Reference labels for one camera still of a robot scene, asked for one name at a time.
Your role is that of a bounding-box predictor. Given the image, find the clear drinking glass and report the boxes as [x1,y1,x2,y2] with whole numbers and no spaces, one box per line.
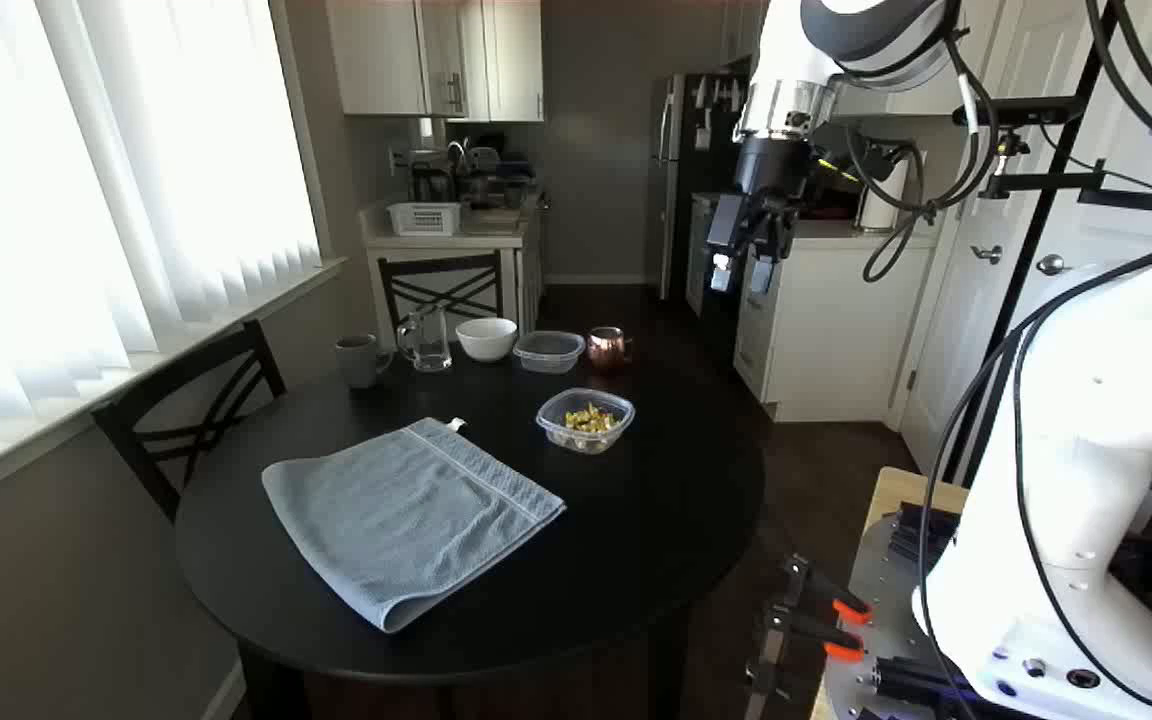
[399,301,456,374]

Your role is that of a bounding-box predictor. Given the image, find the copper cup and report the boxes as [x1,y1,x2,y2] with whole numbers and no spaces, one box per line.
[582,318,631,374]

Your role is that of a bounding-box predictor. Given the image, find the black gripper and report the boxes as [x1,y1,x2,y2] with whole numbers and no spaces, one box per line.
[703,130,815,301]

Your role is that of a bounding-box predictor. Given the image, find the white vertical window blinds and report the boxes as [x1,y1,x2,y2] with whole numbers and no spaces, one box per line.
[0,0,328,464]

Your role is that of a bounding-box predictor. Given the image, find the white wall cabinet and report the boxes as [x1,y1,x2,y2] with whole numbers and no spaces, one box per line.
[323,0,549,129]

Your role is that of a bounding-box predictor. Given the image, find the empty clear plastic container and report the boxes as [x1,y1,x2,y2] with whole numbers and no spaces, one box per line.
[511,327,588,374]

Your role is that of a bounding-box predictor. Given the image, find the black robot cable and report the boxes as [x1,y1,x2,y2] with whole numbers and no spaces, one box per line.
[911,216,1152,716]

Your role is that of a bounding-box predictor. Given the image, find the yellow candy pieces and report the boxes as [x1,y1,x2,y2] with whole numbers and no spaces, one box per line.
[558,402,618,442]

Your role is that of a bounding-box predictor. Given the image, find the white kitchen island cabinet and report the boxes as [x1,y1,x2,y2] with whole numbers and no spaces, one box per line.
[732,216,938,427]

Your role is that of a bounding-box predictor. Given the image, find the blue towel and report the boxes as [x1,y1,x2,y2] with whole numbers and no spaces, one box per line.
[255,412,573,637]

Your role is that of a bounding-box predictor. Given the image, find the white bowl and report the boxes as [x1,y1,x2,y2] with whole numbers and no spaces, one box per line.
[452,314,519,362]

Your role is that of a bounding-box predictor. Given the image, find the black chair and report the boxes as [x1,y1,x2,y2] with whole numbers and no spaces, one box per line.
[376,250,507,336]
[89,314,290,524]

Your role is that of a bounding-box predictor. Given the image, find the dark countertop coffee appliances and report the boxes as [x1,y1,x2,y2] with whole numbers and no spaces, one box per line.
[390,130,541,212]

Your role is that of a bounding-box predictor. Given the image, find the wooden robot mount table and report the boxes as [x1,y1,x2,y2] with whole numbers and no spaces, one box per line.
[806,464,1152,720]

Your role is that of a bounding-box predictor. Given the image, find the grey mug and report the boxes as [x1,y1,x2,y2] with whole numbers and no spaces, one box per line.
[332,330,394,390]

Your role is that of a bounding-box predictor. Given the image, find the orange handled clamp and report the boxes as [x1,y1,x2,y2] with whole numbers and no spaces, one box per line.
[755,604,870,672]
[766,553,874,632]

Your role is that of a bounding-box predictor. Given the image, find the black round table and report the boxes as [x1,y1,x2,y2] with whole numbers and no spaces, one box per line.
[172,330,766,720]

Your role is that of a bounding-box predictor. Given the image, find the white paper towel roll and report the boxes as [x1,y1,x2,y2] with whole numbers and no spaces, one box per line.
[858,153,911,231]

